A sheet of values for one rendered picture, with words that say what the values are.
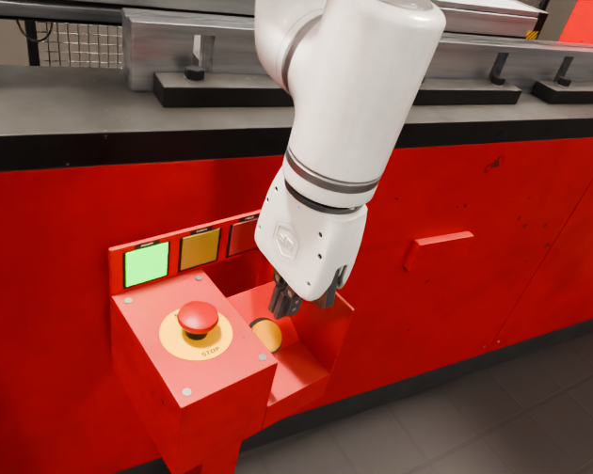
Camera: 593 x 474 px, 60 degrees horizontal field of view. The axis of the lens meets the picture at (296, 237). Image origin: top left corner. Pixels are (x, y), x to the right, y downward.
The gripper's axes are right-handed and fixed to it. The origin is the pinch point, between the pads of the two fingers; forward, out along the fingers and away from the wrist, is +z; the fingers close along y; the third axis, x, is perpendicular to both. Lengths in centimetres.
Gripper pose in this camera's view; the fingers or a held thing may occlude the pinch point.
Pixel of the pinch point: (286, 298)
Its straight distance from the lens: 55.2
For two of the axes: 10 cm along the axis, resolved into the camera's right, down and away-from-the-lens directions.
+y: 5.7, 6.3, -5.2
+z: -2.4, 7.4, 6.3
